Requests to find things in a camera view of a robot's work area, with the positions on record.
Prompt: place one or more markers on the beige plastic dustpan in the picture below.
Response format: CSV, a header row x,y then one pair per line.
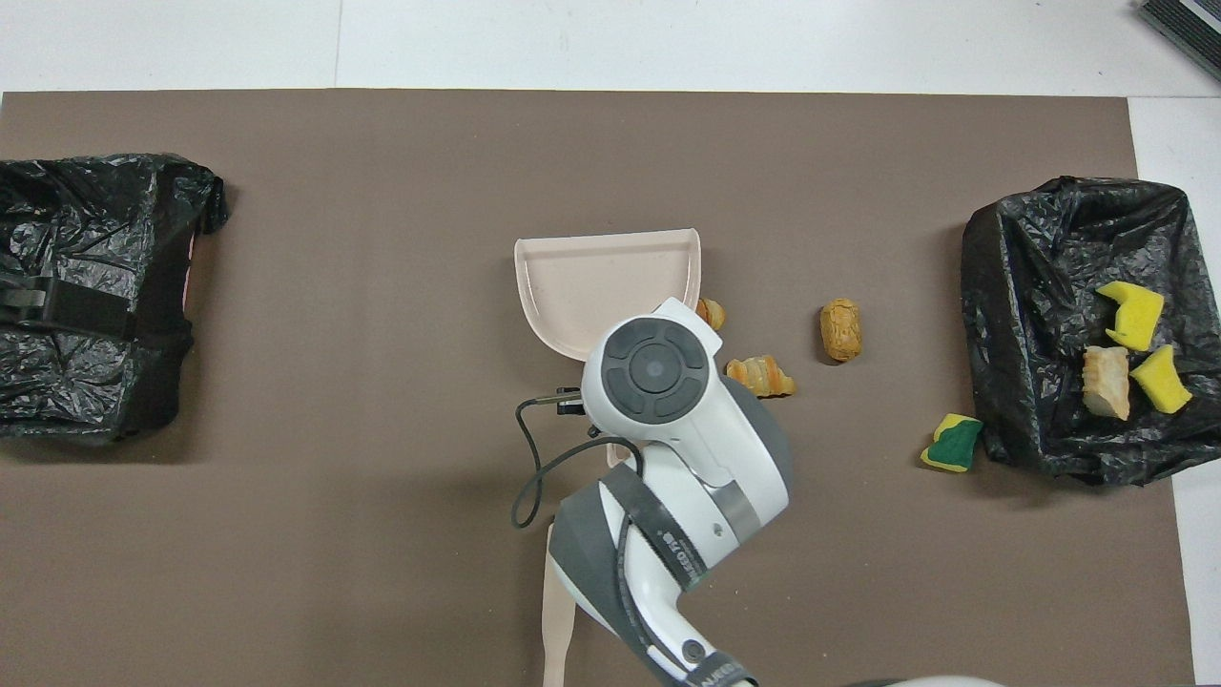
x,y
601,286

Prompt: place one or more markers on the beige hand brush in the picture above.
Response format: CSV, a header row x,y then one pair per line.
x,y
558,620

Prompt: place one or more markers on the toy croissant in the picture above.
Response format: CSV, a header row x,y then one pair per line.
x,y
712,315
761,377

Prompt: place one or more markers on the oval golden toy bread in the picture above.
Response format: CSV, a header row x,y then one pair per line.
x,y
841,330

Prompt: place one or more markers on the green and yellow sponge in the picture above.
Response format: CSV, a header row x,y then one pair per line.
x,y
954,444
1135,310

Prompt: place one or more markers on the pale toy bread piece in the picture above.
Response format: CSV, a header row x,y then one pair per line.
x,y
1107,382

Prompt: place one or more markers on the small yellow sponge piece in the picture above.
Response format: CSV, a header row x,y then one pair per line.
x,y
1164,382

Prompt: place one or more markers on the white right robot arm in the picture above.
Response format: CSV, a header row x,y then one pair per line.
x,y
706,448

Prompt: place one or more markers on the bin with black bag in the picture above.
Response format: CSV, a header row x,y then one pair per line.
x,y
86,219
1040,286

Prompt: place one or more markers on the brown table mat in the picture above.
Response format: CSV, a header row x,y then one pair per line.
x,y
382,172

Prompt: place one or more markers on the dark ribbed device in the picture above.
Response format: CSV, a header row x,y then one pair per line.
x,y
1192,21

